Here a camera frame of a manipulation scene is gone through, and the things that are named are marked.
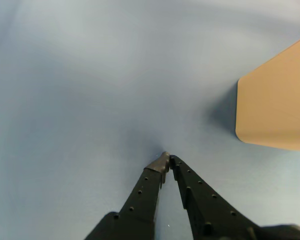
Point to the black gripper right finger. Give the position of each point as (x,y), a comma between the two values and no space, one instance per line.
(207,210)

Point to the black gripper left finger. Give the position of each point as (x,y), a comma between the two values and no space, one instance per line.
(145,200)

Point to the tan box with silver inside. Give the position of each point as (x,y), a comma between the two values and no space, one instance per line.
(275,105)

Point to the blue-grey table mat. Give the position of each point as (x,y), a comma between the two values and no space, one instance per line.
(90,87)

